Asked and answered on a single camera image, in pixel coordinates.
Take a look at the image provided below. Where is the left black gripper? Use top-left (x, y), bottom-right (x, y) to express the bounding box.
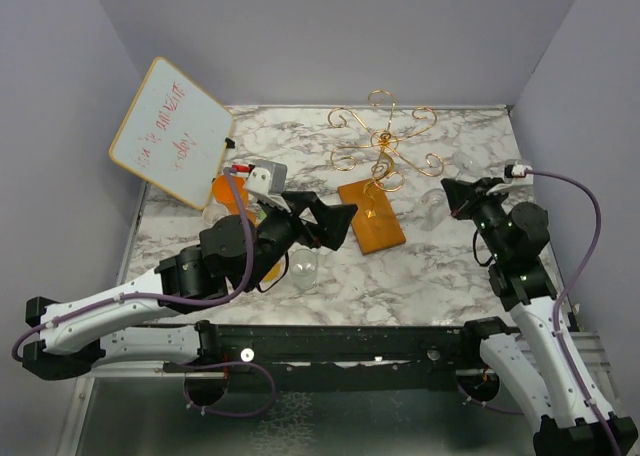
top-left (241, 192), bottom-right (358, 292)

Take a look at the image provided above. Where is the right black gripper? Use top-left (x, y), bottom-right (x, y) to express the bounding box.
top-left (445, 176), bottom-right (512, 261)

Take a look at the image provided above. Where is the clear round wine glass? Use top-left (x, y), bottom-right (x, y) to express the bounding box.
top-left (414, 150), bottom-right (481, 232)

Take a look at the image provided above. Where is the clear patterned stemmed glass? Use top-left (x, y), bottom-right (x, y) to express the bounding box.
top-left (290, 248), bottom-right (318, 291)

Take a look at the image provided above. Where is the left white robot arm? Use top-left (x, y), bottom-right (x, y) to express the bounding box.
top-left (11, 191), bottom-right (357, 381)

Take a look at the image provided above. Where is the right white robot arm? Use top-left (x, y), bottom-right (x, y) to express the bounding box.
top-left (441, 178), bottom-right (639, 455)

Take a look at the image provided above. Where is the yellow plastic goblet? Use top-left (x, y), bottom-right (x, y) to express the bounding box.
top-left (261, 262), bottom-right (283, 284)

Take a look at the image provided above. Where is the orange plastic goblet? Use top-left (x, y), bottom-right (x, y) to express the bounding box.
top-left (212, 175), bottom-right (256, 222)

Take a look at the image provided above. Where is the clear glass near whiteboard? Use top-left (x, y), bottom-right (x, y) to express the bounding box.
top-left (202, 203), bottom-right (228, 227)

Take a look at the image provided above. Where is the white framed whiteboard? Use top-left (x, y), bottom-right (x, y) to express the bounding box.
top-left (109, 57), bottom-right (234, 210)

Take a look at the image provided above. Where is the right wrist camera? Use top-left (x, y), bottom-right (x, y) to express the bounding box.
top-left (487, 160), bottom-right (534, 195)

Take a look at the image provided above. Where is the gold wire wine glass rack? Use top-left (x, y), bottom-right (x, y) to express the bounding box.
top-left (327, 89), bottom-right (445, 256)

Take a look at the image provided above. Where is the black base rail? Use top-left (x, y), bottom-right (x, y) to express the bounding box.
top-left (187, 321), bottom-right (488, 394)

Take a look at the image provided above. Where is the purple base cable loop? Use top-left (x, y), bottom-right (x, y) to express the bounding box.
top-left (183, 359), bottom-right (277, 418)

